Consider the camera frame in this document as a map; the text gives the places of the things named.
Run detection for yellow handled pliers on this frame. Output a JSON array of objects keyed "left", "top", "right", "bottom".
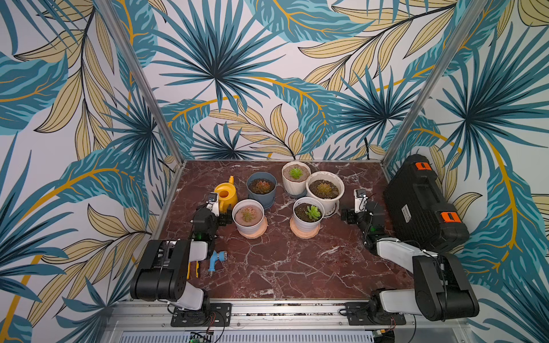
[{"left": 187, "top": 262, "right": 200, "bottom": 280}]

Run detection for large white pot yellow succulent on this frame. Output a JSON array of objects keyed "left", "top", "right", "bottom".
[{"left": 305, "top": 171, "right": 345, "bottom": 217}]

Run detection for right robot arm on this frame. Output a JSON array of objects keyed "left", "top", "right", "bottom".
[{"left": 341, "top": 200, "right": 480, "bottom": 326}]

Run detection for left aluminium frame post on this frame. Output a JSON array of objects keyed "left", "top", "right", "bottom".
[{"left": 96, "top": 0, "right": 184, "bottom": 167}]

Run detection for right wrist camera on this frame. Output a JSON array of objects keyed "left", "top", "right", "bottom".
[{"left": 354, "top": 189, "right": 368, "bottom": 214}]

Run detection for small white pot green succulent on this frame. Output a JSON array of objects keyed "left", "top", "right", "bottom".
[{"left": 290, "top": 197, "right": 325, "bottom": 239}]

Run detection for white ribbed pot green succulent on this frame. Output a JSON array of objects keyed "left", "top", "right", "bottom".
[{"left": 282, "top": 161, "right": 311, "bottom": 199}]

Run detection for yellow plastic watering can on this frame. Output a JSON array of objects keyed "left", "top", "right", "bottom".
[{"left": 214, "top": 176, "right": 238, "bottom": 214}]

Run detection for black tool case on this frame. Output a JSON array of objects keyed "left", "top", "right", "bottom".
[{"left": 383, "top": 154, "right": 470, "bottom": 253}]

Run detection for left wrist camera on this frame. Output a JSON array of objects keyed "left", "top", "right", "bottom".
[{"left": 206, "top": 192, "right": 220, "bottom": 217}]

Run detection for right aluminium frame post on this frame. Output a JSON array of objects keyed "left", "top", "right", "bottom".
[{"left": 381, "top": 1, "right": 488, "bottom": 176}]

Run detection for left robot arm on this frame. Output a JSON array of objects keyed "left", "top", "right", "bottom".
[{"left": 130, "top": 207, "right": 232, "bottom": 312}]

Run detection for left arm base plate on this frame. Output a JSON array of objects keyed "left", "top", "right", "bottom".
[{"left": 170, "top": 302, "right": 232, "bottom": 327}]

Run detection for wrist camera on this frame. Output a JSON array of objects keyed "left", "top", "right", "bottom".
[
  {"left": 354, "top": 189, "right": 368, "bottom": 214},
  {"left": 206, "top": 192, "right": 220, "bottom": 217}
]

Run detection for aluminium frame post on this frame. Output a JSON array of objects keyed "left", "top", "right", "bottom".
[
  {"left": 381, "top": 1, "right": 488, "bottom": 176},
  {"left": 96, "top": 0, "right": 184, "bottom": 167}
]

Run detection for white pot pink succulent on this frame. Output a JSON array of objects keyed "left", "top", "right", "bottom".
[{"left": 232, "top": 200, "right": 267, "bottom": 240}]

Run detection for blue pot red succulent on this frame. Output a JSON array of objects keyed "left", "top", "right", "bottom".
[{"left": 246, "top": 171, "right": 277, "bottom": 210}]

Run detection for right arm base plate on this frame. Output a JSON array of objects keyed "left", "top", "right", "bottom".
[{"left": 338, "top": 302, "right": 406, "bottom": 327}]

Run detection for aluminium front rail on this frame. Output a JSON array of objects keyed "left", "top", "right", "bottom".
[{"left": 101, "top": 299, "right": 475, "bottom": 342}]

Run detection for blue spray nozzle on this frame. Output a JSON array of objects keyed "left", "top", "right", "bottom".
[{"left": 208, "top": 251, "right": 227, "bottom": 276}]

